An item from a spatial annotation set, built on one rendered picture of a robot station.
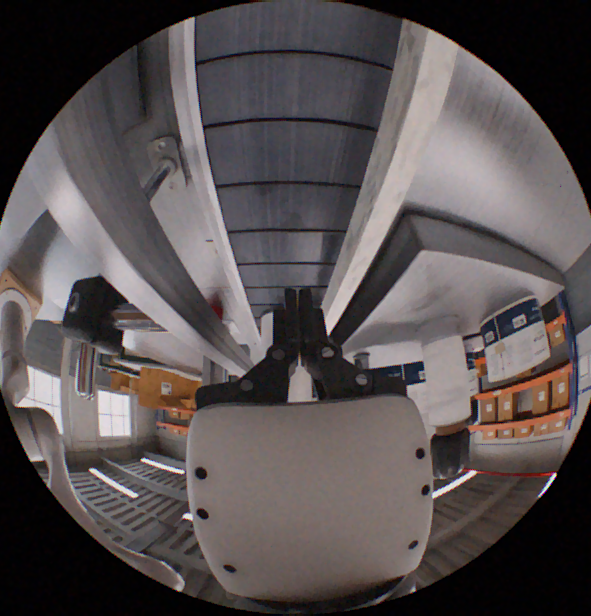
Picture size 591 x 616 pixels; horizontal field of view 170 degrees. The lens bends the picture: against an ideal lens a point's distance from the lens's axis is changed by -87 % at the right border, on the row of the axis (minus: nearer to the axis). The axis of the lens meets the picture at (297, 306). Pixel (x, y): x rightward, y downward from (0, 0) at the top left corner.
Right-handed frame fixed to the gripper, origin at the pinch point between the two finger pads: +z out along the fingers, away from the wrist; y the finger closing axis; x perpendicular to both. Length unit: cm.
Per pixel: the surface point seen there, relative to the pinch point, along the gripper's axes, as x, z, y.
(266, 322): -8.8, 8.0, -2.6
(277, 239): 2.9, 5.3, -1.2
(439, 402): -19.3, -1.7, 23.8
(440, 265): 1.1, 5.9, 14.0
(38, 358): -204, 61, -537
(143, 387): -154, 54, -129
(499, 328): -12.9, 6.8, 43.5
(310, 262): 0.2, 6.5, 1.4
